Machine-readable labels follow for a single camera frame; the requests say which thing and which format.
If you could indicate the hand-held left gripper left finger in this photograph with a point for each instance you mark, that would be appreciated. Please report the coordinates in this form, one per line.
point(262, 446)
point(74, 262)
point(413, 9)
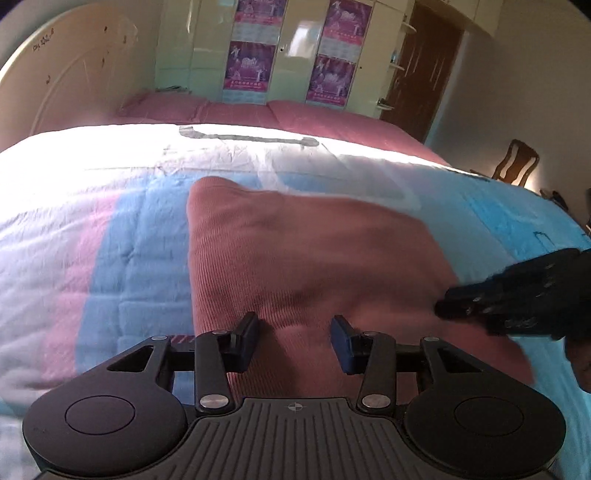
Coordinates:
point(247, 342)

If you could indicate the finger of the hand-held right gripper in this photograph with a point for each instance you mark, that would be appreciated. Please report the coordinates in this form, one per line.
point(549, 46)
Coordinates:
point(466, 302)

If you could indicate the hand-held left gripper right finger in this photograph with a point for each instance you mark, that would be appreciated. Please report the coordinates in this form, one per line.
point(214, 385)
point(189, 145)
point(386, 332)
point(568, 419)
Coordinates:
point(341, 345)

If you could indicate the pink knitted cloth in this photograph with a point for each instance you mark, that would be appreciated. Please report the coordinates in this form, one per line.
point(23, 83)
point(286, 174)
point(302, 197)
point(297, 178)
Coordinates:
point(332, 249)

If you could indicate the wooden chair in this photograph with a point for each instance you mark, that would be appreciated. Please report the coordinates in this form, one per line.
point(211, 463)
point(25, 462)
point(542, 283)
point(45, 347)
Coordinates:
point(517, 161)

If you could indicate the pink pillow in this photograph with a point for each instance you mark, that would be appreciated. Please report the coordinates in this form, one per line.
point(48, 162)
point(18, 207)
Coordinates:
point(351, 124)

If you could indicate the blue pink white printed blanket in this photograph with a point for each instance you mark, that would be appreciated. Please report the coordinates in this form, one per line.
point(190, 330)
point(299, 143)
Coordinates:
point(92, 194)

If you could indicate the brown wooden door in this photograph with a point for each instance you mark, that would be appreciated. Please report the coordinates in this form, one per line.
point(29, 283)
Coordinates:
point(425, 69)

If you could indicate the cream corner shelf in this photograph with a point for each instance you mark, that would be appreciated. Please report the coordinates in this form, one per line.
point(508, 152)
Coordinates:
point(397, 64)

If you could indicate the cream glossy wardrobe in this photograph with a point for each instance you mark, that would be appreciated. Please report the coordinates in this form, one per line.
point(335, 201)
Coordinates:
point(300, 37)

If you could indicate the cream round headboard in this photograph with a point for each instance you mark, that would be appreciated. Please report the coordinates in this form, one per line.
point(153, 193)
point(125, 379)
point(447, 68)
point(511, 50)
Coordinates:
point(69, 78)

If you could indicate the purple wall poster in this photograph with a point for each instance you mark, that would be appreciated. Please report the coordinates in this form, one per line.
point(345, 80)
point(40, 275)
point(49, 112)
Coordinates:
point(258, 18)
point(330, 81)
point(346, 23)
point(249, 69)

